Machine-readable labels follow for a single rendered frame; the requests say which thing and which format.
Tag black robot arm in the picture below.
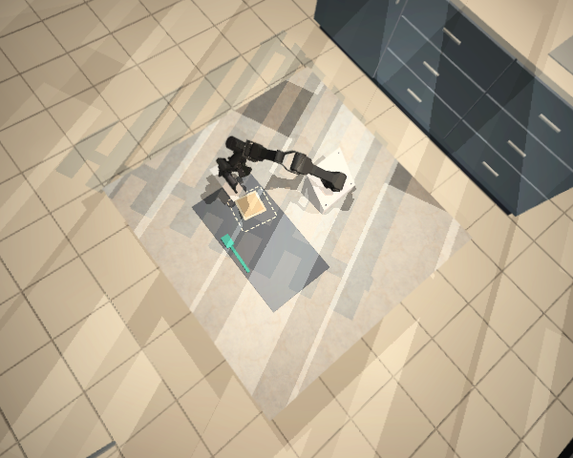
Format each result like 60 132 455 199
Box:
225 136 347 193

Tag cream tile with dark square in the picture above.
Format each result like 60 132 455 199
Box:
235 191 266 220

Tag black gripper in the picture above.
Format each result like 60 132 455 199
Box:
216 152 246 177

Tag green small trowel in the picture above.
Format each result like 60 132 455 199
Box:
221 234 250 273

